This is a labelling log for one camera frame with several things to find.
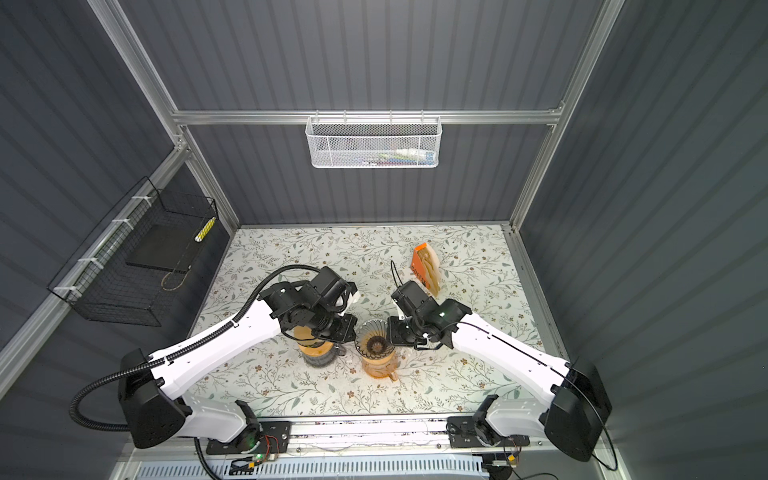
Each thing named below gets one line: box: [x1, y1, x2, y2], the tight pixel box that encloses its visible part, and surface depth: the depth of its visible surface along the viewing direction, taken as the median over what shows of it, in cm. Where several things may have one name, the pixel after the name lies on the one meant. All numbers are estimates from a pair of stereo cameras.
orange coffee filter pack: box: [410, 243, 440, 297], surface depth 101 cm
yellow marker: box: [194, 216, 216, 242], surface depth 84 cm
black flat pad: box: [125, 224, 201, 274], surface depth 78 cm
